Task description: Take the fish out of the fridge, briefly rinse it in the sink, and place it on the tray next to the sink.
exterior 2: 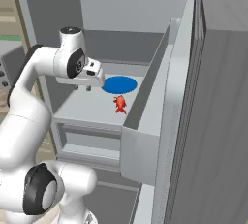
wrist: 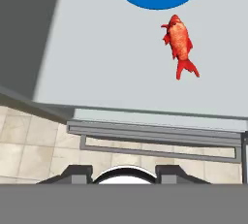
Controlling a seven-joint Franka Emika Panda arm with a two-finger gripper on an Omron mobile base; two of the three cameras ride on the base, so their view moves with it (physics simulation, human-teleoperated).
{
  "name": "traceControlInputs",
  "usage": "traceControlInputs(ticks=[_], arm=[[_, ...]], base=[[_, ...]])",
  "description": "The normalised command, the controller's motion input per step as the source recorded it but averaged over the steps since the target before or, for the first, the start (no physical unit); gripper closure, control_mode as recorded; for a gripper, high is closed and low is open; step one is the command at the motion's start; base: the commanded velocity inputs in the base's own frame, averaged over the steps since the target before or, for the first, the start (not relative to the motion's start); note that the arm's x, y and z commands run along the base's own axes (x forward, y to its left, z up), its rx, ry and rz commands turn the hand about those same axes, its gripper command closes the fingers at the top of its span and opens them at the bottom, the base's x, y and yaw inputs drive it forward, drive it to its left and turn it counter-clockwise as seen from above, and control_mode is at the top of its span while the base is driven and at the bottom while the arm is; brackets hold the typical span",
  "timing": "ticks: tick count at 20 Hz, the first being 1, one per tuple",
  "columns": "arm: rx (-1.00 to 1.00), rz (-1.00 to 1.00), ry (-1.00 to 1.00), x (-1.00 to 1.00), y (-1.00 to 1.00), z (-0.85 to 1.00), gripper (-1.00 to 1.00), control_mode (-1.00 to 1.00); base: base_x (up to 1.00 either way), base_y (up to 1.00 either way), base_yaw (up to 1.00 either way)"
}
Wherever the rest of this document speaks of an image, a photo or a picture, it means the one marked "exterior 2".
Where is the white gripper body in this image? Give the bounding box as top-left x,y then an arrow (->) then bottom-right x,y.
55,69 -> 107,89

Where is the red fish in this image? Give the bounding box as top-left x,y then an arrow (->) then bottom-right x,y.
112,94 -> 128,115

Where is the grey fridge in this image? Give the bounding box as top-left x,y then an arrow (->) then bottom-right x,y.
11,0 -> 198,224

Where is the grey fridge drawer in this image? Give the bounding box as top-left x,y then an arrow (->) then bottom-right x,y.
53,117 -> 124,172

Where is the blue round plate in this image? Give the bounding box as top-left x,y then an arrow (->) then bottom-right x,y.
101,75 -> 139,95

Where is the grey appliance with knobs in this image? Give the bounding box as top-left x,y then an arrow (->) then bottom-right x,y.
0,40 -> 27,89

